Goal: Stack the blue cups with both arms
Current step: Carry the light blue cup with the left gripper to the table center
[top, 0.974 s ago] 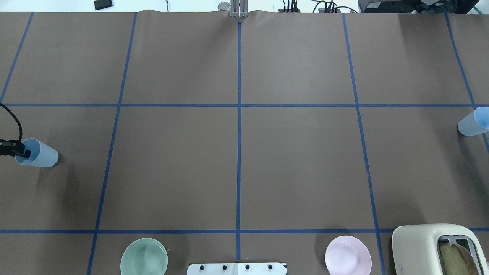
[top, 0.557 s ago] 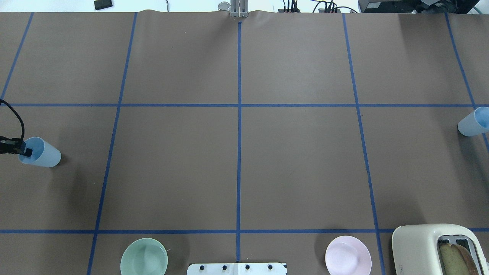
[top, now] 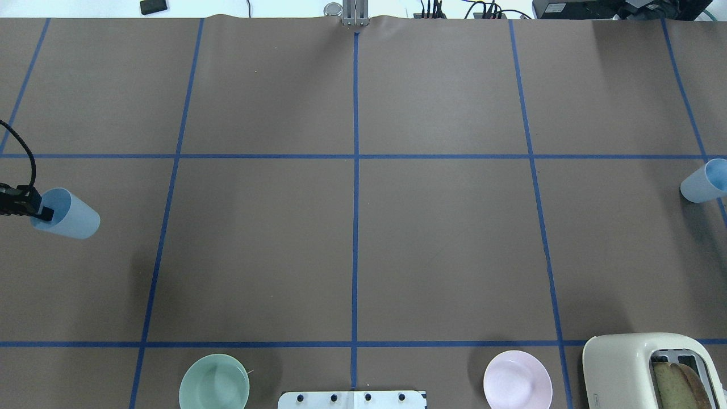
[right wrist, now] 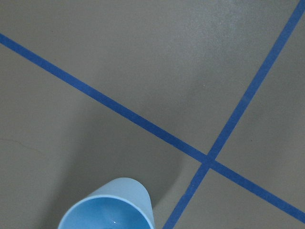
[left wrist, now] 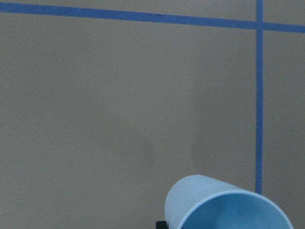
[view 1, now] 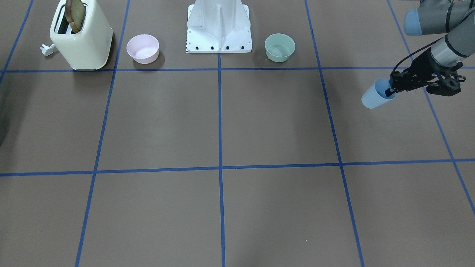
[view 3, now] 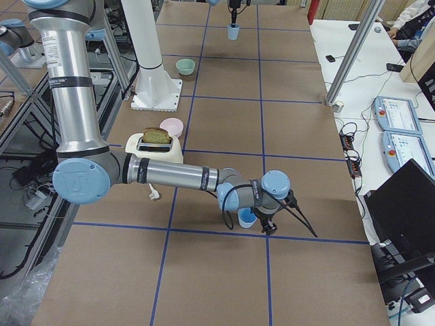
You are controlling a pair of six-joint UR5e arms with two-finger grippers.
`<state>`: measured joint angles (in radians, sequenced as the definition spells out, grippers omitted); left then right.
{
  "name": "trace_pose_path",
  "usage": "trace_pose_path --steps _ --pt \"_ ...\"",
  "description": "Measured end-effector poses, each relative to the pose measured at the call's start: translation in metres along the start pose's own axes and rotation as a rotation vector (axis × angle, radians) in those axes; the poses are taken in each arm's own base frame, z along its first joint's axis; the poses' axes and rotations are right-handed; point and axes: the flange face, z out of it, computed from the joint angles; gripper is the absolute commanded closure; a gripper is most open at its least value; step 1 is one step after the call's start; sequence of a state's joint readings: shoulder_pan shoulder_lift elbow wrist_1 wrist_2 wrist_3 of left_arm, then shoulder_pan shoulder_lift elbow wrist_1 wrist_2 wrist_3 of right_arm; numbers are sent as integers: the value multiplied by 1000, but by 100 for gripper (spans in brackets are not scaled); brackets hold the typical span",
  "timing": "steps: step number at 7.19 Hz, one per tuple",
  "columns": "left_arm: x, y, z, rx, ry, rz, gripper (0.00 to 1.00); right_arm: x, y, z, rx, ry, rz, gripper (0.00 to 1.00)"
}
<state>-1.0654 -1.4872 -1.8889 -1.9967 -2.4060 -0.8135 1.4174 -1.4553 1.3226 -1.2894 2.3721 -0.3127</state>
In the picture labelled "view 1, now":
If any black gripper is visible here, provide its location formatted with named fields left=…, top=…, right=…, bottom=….
left=384, top=48, right=466, bottom=98

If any light blue plastic cup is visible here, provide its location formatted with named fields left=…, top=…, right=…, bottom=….
left=361, top=78, right=396, bottom=109

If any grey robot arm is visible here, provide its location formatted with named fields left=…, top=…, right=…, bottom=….
left=383, top=0, right=474, bottom=98

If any green plastic bowl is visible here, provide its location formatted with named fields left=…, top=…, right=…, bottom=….
left=264, top=33, right=296, bottom=63

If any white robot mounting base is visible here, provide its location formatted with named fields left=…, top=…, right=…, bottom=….
left=186, top=0, right=253, bottom=54

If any pink plastic bowl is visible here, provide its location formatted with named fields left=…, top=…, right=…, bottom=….
left=126, top=34, right=160, bottom=64

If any cream white toaster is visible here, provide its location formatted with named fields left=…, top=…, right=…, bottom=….
left=49, top=0, right=113, bottom=71

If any brown toast slice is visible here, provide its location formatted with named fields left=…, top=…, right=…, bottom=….
left=65, top=0, right=86, bottom=34

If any white power plug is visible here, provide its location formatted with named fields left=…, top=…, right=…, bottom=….
left=40, top=44, right=56, bottom=56

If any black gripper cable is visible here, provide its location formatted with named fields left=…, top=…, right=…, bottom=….
left=392, top=37, right=446, bottom=84

